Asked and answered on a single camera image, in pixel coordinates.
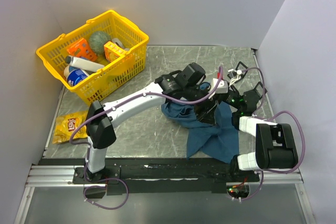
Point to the green round melon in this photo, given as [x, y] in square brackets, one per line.
[97, 41]

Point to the yellow chips bag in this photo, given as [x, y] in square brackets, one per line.
[65, 126]

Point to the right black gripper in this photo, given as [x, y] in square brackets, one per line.
[220, 97]

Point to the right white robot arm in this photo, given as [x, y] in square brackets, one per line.
[275, 148]

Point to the white tube bottle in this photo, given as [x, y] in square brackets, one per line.
[83, 63]

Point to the orange yellow snack box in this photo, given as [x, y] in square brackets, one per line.
[114, 49]

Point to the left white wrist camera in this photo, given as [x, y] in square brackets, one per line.
[222, 87]

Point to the aluminium extrusion rail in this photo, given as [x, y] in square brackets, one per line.
[51, 176]

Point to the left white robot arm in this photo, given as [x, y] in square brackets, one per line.
[103, 118]

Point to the yellow plastic shopping basket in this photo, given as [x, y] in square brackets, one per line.
[128, 55]

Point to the black square frame marker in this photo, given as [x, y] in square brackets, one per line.
[241, 68]

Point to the blue white container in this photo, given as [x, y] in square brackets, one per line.
[74, 75]

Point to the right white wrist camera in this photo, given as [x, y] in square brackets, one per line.
[234, 76]

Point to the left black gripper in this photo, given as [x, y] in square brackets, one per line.
[206, 112]

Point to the dark blue t-shirt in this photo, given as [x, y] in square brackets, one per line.
[219, 141]

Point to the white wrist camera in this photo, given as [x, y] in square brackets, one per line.
[222, 87]
[234, 76]

